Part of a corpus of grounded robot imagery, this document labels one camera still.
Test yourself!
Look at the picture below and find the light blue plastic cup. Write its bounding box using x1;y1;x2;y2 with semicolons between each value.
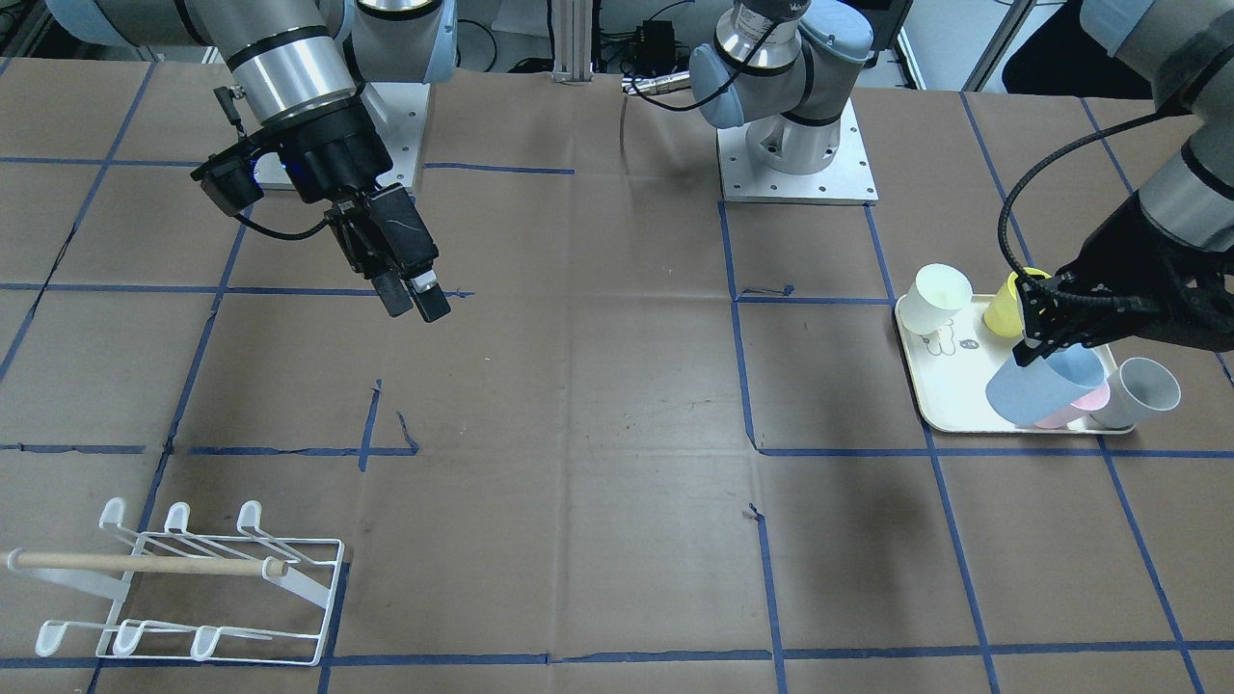
983;345;1106;426

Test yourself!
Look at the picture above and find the yellow plastic cup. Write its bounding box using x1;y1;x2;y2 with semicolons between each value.
982;272;1024;338

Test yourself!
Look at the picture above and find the pink plastic cup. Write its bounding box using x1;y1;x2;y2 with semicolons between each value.
1033;383;1111;430

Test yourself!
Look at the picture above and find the grey plastic cup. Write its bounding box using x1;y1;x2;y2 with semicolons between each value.
1091;357;1182;429

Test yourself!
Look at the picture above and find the white plastic cup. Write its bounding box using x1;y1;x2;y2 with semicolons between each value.
900;263;972;333

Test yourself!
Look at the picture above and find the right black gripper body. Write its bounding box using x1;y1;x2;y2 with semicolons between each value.
278;98;438;282

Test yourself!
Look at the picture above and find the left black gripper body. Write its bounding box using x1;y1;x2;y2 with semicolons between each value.
1058;194;1233;352

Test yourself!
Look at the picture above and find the cream plastic tray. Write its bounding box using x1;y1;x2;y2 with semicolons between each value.
895;294;1130;435

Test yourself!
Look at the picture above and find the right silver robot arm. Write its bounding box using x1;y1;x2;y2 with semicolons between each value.
48;1;457;322

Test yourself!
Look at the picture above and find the white wire cup rack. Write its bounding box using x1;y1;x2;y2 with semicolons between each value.
5;496;348;667

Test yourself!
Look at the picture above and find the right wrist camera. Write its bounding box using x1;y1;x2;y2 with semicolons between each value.
190;154;264;217

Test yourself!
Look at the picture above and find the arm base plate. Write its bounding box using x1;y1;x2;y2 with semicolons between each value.
714;100;880;205
362;82;431;191

